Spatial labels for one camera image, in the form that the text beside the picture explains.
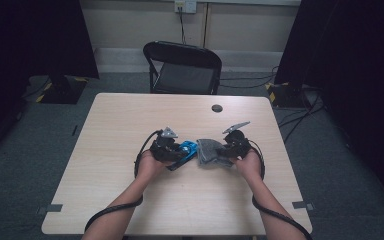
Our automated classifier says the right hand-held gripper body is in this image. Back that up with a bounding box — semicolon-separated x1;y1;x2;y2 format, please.
222;121;253;160

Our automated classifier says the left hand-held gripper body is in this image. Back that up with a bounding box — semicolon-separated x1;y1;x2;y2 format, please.
149;126;182;163

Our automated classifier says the blue toy car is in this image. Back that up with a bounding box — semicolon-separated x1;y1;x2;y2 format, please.
166;139;200;172

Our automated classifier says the grey towel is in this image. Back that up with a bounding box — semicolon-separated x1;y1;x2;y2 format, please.
196;138;235;169

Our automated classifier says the person's left hand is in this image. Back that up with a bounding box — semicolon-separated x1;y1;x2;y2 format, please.
135;150;168;184

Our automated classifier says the person's right hand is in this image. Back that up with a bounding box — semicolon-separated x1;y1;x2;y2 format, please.
232;149;264;184

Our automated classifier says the black stand base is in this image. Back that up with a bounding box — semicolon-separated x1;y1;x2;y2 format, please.
35;75;89;105
264;81;312;110

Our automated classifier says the black folding chair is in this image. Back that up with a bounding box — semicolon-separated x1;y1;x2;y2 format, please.
142;40;223;96

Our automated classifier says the grey tape strip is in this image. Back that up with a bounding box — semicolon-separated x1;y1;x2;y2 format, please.
291;200;316;211
36;203;64;216

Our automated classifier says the black curtain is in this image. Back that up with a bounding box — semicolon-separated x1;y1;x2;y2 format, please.
274;0;384;213
0;0;100;168

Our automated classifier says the left hand-held gripper cable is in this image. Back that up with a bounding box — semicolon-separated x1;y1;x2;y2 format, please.
83;129;163;234

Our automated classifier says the hand-held gripper cable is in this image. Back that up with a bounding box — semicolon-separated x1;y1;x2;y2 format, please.
247;139;315;240
83;129;163;234

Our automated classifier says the black floor cable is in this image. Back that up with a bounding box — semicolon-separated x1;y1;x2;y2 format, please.
218;65;280;90

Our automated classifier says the bundle of black floor cables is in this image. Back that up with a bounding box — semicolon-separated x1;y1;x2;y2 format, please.
277;89;327;145

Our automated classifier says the right hand-held gripper cable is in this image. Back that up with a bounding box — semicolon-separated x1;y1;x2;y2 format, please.
247;139;315;240

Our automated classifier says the black wall socket cable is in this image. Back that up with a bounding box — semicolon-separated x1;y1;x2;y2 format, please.
178;6;187;45

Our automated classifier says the white wall socket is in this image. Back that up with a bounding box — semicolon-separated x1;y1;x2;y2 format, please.
174;0;198;14

